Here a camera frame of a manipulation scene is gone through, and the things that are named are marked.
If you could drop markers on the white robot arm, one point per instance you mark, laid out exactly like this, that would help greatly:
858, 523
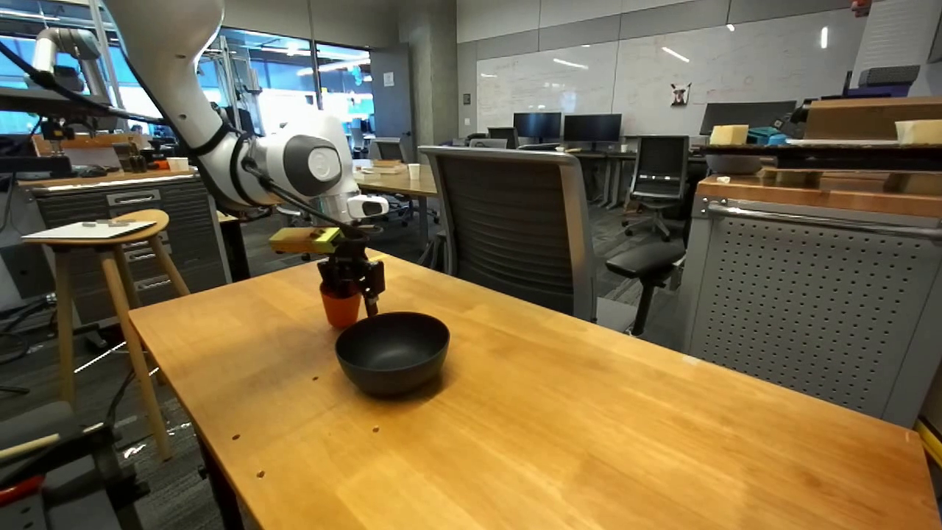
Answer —
246, 149

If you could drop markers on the white paper sheet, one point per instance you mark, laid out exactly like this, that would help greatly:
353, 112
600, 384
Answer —
85, 231

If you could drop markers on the grey drawer cabinet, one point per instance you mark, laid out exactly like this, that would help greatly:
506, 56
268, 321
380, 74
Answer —
135, 231

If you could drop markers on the round wooden stool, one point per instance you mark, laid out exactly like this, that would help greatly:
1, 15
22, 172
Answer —
104, 283

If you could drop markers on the black bowl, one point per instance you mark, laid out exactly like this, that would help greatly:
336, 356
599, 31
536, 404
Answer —
391, 352

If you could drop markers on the black office chair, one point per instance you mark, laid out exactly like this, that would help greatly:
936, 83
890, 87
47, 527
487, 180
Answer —
655, 211

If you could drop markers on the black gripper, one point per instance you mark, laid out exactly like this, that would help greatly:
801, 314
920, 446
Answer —
347, 258

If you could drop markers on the grey mesh office chair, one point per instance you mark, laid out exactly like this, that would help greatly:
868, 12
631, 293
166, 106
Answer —
511, 227

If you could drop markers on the grey perforated metal cabinet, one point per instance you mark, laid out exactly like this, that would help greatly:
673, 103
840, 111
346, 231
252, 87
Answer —
811, 299

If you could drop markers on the black computer monitor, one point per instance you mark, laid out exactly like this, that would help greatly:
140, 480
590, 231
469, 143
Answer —
593, 127
536, 127

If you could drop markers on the orange plastic cup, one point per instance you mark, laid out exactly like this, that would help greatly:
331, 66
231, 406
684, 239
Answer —
338, 309

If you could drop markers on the long wooden office table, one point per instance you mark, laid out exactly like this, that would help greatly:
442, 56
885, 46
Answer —
402, 180

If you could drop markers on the wooden shelf unit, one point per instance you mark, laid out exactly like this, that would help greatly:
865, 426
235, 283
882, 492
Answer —
835, 149

